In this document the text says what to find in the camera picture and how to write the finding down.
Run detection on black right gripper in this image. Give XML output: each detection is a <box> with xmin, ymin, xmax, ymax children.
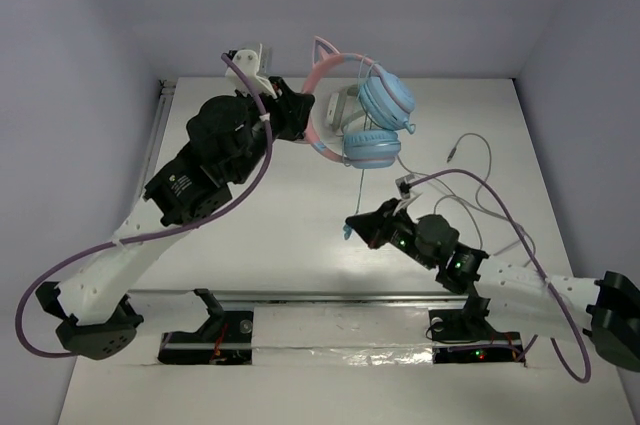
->
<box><xmin>347</xmin><ymin>197</ymin><xmax>437</xmax><ymax>270</ymax></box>

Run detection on pink blue cat-ear headphones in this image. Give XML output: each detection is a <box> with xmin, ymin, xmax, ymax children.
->
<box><xmin>302</xmin><ymin>36</ymin><xmax>416</xmax><ymax>170</ymax></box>

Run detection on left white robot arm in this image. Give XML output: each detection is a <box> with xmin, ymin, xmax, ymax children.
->
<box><xmin>36</xmin><ymin>77</ymin><xmax>314</xmax><ymax>360</ymax></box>

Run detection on white grey headphones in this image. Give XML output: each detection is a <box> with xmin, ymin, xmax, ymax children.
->
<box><xmin>324</xmin><ymin>85</ymin><xmax>366</xmax><ymax>137</ymax></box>

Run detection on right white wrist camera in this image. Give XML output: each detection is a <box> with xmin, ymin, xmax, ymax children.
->
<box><xmin>395</xmin><ymin>173</ymin><xmax>422</xmax><ymax>207</ymax></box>

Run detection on grey headphone cable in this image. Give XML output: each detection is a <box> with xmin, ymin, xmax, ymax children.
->
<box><xmin>394</xmin><ymin>132</ymin><xmax>539</xmax><ymax>269</ymax></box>

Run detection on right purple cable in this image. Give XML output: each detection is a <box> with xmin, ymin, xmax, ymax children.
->
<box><xmin>407</xmin><ymin>168</ymin><xmax>594</xmax><ymax>384</ymax></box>

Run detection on purple cable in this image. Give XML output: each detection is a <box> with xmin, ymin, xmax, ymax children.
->
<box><xmin>407</xmin><ymin>168</ymin><xmax>594</xmax><ymax>384</ymax></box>
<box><xmin>14</xmin><ymin>52</ymin><xmax>275</xmax><ymax>359</ymax></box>

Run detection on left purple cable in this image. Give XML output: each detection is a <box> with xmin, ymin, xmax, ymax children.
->
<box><xmin>14</xmin><ymin>52</ymin><xmax>275</xmax><ymax>359</ymax></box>

